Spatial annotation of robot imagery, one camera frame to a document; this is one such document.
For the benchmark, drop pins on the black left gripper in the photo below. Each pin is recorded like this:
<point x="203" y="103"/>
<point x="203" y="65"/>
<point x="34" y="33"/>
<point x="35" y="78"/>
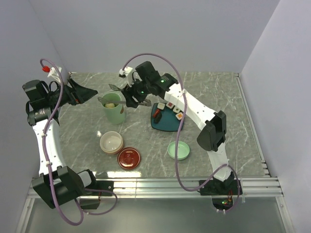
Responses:
<point x="77" y="94"/>

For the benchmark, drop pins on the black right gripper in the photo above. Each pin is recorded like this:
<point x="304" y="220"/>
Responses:
<point x="129" y="91"/>

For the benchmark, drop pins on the steel serving tongs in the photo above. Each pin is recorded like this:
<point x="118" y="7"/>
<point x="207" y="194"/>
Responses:
<point x="104" y="101"/>

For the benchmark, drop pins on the beige bun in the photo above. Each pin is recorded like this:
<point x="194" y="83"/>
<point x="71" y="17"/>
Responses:
<point x="109" y="105"/>

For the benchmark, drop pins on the green sushi roll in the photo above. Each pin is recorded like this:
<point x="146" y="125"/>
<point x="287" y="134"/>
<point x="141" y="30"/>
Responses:
<point x="176" y="110"/>

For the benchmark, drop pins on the orange sushi roll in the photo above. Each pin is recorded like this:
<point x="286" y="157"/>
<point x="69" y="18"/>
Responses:
<point x="179" y="116"/>

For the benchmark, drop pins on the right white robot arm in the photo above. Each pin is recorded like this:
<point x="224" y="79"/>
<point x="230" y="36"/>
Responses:
<point x="144" y="80"/>

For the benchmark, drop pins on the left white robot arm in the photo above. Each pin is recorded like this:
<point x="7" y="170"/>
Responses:
<point x="55" y="178"/>

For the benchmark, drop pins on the green cylindrical lunch container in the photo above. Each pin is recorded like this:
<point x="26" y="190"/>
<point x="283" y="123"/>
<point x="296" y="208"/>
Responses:
<point x="115" y="115"/>

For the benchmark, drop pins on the white sushi roll left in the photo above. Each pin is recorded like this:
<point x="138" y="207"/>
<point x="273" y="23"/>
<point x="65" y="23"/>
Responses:
<point x="161" y="106"/>

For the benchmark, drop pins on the black spiky toy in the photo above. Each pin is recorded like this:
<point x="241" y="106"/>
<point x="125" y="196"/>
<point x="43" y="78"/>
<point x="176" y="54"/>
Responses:
<point x="157" y="118"/>

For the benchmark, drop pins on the red centre sushi roll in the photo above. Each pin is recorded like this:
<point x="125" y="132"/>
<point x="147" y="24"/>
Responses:
<point x="170" y="105"/>

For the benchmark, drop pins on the teal square plate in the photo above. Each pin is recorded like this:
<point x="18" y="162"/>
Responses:
<point x="168" y="121"/>

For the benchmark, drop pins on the cream inner bowl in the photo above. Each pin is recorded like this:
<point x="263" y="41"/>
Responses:
<point x="111" y="142"/>

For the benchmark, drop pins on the red round lid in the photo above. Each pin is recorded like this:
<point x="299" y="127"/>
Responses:
<point x="129" y="158"/>

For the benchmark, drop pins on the green round lid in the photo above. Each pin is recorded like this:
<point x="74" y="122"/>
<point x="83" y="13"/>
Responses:
<point x="182" y="152"/>

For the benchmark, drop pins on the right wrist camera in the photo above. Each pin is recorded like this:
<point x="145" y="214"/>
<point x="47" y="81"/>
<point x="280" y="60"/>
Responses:
<point x="127" y="73"/>

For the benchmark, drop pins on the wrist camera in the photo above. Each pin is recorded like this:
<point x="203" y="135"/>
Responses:
<point x="53" y="74"/>
<point x="127" y="73"/>

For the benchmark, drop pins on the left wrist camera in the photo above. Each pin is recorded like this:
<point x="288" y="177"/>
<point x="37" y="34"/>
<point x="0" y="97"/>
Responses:
<point x="53" y="74"/>

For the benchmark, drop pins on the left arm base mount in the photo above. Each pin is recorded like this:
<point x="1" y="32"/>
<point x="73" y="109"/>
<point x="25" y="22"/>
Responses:
<point x="97" y="191"/>

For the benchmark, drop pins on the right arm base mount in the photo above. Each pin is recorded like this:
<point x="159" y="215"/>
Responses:
<point x="222" y="195"/>

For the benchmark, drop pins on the aluminium rail frame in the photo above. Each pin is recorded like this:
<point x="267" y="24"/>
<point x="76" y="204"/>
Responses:
<point x="150" y="199"/>

